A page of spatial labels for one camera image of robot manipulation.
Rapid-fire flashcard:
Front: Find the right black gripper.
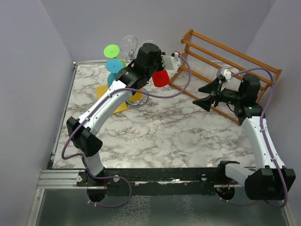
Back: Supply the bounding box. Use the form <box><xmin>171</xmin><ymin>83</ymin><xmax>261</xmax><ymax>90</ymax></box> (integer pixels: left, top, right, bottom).
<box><xmin>193</xmin><ymin>77</ymin><xmax>244</xmax><ymax>111</ymax></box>

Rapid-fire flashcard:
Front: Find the red plastic wine glass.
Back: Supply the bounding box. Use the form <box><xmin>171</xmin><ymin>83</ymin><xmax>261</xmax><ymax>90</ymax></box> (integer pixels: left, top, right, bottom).
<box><xmin>152</xmin><ymin>70</ymin><xmax>170</xmax><ymax>88</ymax></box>

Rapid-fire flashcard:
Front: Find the yellow plastic wine glass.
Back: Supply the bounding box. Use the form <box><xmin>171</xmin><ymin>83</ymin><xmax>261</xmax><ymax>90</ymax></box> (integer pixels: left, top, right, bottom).
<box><xmin>128</xmin><ymin>92</ymin><xmax>143</xmax><ymax>102</ymax></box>

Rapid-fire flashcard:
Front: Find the clear wine glass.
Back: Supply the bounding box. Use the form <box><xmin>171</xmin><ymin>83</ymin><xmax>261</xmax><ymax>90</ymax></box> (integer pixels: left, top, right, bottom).
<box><xmin>122</xmin><ymin>35</ymin><xmax>138</xmax><ymax>55</ymax></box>
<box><xmin>142</xmin><ymin>40</ymin><xmax>156</xmax><ymax>45</ymax></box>

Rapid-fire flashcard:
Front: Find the blue plastic wine glass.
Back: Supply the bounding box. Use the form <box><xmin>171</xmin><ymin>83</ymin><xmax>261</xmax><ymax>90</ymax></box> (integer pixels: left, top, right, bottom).
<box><xmin>106</xmin><ymin>58</ymin><xmax>126</xmax><ymax>87</ymax></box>

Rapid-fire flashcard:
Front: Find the green plastic wine glass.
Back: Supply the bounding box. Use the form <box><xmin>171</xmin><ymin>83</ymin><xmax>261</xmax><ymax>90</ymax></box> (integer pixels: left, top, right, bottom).
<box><xmin>103</xmin><ymin>44</ymin><xmax>125</xmax><ymax>62</ymax></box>

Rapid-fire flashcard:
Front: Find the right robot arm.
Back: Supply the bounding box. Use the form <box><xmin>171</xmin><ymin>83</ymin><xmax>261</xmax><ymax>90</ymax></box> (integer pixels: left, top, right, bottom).
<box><xmin>193</xmin><ymin>73</ymin><xmax>296</xmax><ymax>201</ymax></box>

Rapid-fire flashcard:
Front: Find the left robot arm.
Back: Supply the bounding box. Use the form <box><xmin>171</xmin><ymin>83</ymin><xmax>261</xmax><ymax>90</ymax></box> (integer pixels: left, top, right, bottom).
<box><xmin>66</xmin><ymin>43</ymin><xmax>163</xmax><ymax>186</ymax></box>

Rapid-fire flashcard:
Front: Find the wooden shelf rack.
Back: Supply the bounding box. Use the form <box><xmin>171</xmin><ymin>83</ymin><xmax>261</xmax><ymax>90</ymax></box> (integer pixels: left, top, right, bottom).
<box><xmin>169</xmin><ymin>29</ymin><xmax>282</xmax><ymax>124</ymax></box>

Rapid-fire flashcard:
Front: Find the chrome wine glass rack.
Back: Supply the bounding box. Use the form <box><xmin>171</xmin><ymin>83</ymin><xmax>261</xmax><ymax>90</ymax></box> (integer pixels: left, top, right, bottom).
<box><xmin>119</xmin><ymin>35</ymin><xmax>149</xmax><ymax>108</ymax></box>

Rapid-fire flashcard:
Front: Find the yellow book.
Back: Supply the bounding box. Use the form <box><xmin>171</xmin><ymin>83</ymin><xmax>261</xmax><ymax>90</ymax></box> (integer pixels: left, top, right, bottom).
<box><xmin>95</xmin><ymin>85</ymin><xmax>128</xmax><ymax>114</ymax></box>

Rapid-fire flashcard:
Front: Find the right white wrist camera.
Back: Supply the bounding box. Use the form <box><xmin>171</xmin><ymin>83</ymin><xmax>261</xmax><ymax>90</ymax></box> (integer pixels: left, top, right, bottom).
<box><xmin>216</xmin><ymin>67</ymin><xmax>232</xmax><ymax>90</ymax></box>

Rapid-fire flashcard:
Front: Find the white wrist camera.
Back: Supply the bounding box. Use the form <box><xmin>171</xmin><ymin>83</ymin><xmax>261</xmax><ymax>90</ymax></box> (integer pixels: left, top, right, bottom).
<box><xmin>216</xmin><ymin>67</ymin><xmax>232</xmax><ymax>90</ymax></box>
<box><xmin>161</xmin><ymin>52</ymin><xmax>182</xmax><ymax>70</ymax></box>

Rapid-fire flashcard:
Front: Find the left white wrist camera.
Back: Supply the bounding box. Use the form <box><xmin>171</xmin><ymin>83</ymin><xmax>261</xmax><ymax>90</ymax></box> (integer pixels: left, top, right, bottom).
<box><xmin>161</xmin><ymin>52</ymin><xmax>182</xmax><ymax>70</ymax></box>

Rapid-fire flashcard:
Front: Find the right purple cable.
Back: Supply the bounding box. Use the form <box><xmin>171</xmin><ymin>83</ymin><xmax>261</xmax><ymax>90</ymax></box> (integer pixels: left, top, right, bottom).
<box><xmin>221</xmin><ymin>68</ymin><xmax>289</xmax><ymax>209</ymax></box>

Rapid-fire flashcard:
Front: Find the purple cable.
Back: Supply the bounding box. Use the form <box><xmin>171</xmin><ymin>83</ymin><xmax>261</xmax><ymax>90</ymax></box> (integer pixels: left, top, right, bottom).
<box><xmin>61</xmin><ymin>55</ymin><xmax>191</xmax><ymax>208</ymax></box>
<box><xmin>221</xmin><ymin>68</ymin><xmax>289</xmax><ymax>209</ymax></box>

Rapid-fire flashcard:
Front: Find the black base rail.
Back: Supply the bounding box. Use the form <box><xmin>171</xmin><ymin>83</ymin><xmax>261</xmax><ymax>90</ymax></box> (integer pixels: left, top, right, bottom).
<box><xmin>77</xmin><ymin>167</ymin><xmax>241</xmax><ymax>196</ymax></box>

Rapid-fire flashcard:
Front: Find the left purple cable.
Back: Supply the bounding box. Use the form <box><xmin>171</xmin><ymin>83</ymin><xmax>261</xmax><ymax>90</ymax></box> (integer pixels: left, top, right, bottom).
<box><xmin>61</xmin><ymin>55</ymin><xmax>191</xmax><ymax>208</ymax></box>

